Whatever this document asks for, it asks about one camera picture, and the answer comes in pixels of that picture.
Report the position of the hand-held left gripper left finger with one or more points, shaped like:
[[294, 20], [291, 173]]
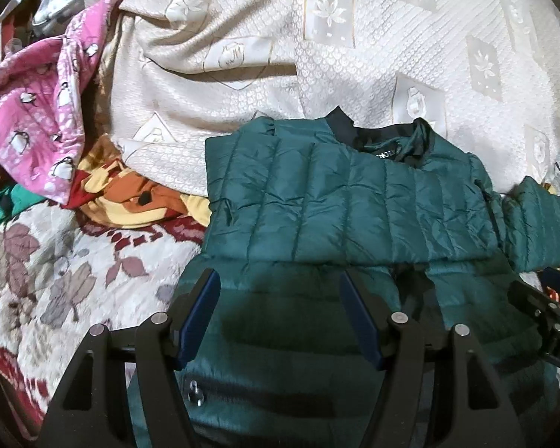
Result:
[[199, 319]]

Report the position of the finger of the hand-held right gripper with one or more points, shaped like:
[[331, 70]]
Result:
[[534, 299]]

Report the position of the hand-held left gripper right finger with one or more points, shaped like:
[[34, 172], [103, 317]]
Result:
[[360, 319]]

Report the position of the dark green puffer jacket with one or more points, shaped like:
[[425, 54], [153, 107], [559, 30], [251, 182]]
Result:
[[336, 214]]

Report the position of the floral leaf print blanket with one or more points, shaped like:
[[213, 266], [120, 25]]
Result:
[[74, 280]]

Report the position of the orange yellow printed cloth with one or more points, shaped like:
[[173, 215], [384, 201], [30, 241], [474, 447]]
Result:
[[121, 196]]

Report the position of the bright green cloth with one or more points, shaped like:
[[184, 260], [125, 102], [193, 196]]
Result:
[[7, 207]]

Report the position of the pink penguin print cloth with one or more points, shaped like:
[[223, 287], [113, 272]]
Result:
[[37, 102]]

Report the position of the cream patterned bedspread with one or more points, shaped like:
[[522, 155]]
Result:
[[270, 56]]

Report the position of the clear plastic bag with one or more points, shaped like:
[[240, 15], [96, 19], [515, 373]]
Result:
[[56, 7]]

